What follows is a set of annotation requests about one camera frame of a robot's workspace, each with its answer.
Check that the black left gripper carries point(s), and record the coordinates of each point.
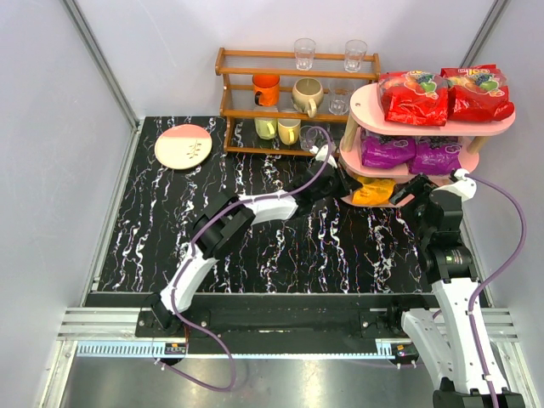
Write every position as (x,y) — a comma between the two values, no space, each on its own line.
(340,181)

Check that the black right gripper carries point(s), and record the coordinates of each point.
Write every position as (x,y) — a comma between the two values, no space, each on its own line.
(413,191)

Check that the orange candy bag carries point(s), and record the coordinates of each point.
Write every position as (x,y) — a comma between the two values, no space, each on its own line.
(373,192)

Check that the purple candy bag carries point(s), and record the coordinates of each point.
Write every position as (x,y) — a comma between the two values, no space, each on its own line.
(436,156)
(385,152)

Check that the red candy bag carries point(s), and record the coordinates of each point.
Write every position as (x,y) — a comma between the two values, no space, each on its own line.
(416,98)
(477,94)

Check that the pink and cream plate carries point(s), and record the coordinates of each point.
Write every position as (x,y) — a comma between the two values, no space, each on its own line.
(183,147)

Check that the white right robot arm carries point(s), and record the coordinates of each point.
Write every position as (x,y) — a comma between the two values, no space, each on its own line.
(459,359)

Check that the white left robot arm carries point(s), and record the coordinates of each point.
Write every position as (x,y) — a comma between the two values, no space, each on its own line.
(227,218)

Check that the pink three-tier shelf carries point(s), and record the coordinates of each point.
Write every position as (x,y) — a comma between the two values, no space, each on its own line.
(366,114)

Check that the clear glass bottom shelf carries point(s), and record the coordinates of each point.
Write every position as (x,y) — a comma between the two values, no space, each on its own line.
(308,137)

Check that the clear glass shelf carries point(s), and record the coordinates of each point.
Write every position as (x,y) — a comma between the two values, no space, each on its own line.
(340,91)
(308,137)

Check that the clear glass middle shelf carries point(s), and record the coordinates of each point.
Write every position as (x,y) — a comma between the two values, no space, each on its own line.
(340,91)

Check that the cream yellow mug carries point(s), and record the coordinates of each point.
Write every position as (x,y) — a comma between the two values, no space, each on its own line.
(288,130)

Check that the beige round mug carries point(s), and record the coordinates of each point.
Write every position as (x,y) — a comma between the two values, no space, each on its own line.
(307,95)

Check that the pale green mug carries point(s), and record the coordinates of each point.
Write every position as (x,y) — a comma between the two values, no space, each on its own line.
(266,127)

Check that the brown wooden cup rack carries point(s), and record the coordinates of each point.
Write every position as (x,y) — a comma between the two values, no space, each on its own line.
(238,67)

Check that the orange mug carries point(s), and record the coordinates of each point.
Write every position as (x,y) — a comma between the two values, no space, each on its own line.
(266,89)

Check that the clear glass top right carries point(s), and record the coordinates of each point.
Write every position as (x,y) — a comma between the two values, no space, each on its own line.
(354,55)

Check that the clear glass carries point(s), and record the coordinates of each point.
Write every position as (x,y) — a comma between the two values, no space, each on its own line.
(354,55)
(304,52)

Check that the clear glass top left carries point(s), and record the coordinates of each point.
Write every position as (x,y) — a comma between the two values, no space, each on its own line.
(304,52)

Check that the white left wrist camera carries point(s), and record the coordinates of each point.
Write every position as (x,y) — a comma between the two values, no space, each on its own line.
(325,153)

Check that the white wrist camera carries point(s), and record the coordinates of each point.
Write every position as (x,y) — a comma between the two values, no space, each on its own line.
(325,153)
(462,185)

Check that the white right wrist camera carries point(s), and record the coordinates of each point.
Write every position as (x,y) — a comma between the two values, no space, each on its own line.
(462,185)

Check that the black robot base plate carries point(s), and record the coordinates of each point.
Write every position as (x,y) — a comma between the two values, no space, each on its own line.
(353,315)

